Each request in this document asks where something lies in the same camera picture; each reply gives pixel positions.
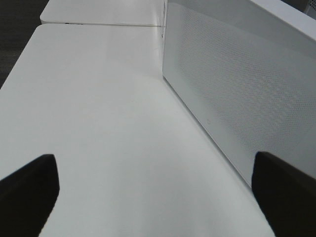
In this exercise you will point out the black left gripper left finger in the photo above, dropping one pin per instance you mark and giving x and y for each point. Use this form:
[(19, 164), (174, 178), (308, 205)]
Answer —
[(28, 196)]

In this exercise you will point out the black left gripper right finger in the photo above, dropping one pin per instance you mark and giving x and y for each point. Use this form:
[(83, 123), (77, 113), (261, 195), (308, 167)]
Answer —
[(286, 196)]

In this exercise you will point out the white microwave door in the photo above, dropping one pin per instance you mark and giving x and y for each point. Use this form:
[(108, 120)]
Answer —
[(249, 93)]

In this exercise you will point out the white microwave oven body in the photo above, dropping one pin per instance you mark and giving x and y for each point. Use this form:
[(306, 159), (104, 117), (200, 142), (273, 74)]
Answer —
[(271, 19)]

